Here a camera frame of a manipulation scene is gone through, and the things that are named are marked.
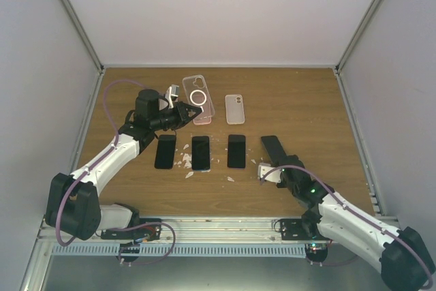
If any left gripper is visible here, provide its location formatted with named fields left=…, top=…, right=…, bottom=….
left=151, top=101, right=202, bottom=131

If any clear magsafe phone case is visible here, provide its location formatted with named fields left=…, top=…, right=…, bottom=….
left=182, top=75, right=215, bottom=117

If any bare black phone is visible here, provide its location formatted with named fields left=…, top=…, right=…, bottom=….
left=261, top=136, right=287, bottom=167

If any blue phone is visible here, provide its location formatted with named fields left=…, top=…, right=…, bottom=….
left=191, top=136, right=211, bottom=171

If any cream cased phone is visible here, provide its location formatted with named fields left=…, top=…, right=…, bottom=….
left=225, top=94, right=245, bottom=125

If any purple phone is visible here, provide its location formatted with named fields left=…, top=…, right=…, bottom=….
left=227, top=134, right=246, bottom=169

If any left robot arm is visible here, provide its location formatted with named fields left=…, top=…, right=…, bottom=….
left=44, top=89, right=203, bottom=247

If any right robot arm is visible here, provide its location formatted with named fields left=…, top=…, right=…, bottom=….
left=259, top=160, right=435, bottom=290

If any white debris pile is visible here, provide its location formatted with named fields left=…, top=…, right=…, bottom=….
left=173, top=144, right=194, bottom=179

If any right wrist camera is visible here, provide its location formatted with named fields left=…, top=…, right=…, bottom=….
left=258, top=163, right=281, bottom=184

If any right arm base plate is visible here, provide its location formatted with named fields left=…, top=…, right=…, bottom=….
left=272, top=218, right=326, bottom=242

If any aluminium front rail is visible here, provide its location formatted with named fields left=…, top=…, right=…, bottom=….
left=37, top=215, right=406, bottom=246

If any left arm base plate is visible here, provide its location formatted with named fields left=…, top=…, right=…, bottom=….
left=97, top=218, right=161, bottom=241

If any slotted cable duct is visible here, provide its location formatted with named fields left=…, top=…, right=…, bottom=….
left=52, top=243, right=306, bottom=258

